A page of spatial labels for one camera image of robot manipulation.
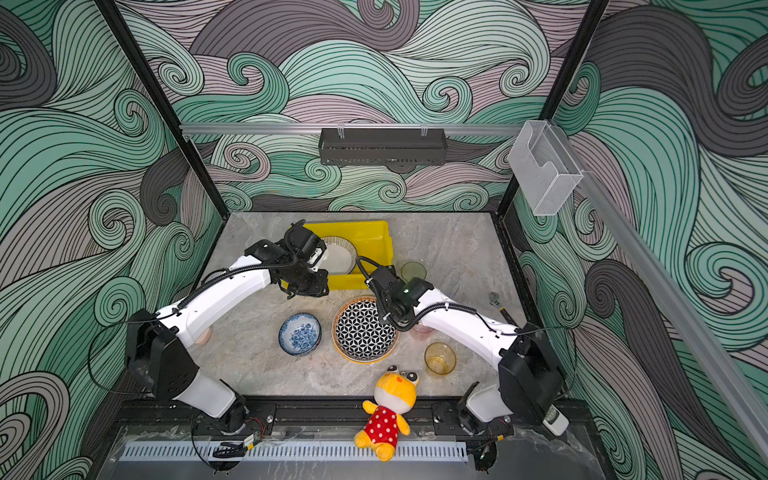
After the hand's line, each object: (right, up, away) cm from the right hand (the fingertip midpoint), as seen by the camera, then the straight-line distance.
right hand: (390, 311), depth 82 cm
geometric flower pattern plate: (-10, -8, +5) cm, 13 cm away
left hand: (-17, +7, -2) cm, 19 cm away
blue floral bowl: (-26, -7, +1) cm, 27 cm away
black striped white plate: (-17, +14, +20) cm, 30 cm away
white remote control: (+40, -25, -10) cm, 48 cm away
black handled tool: (+34, +1, +13) cm, 37 cm away
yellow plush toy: (+1, -17, -12) cm, 21 cm away
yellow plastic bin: (-7, +20, +29) cm, 36 cm away
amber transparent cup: (+14, -14, +1) cm, 20 cm away
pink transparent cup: (+10, -9, +10) cm, 17 cm away
